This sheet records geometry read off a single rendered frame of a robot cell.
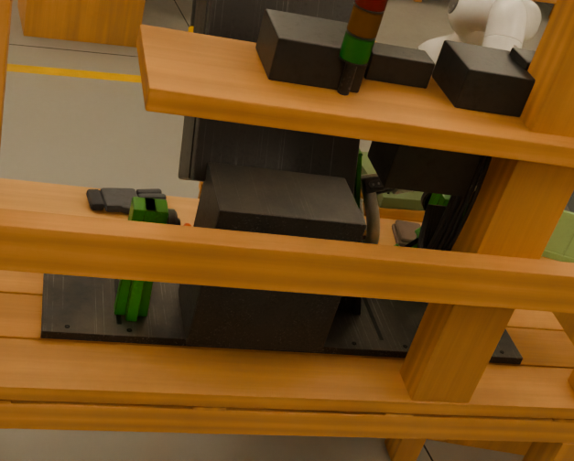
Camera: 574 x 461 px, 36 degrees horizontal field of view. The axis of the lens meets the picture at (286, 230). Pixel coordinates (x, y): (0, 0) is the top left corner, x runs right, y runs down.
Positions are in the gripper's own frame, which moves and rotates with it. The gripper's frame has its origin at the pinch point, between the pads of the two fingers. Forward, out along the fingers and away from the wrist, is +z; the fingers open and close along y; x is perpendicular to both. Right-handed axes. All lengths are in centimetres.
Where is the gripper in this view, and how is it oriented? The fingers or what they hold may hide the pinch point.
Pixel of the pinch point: (372, 187)
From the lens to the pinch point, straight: 199.3
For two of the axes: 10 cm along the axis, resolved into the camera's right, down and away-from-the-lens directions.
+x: 2.2, 9.7, -1.4
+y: 1.1, -1.7, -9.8
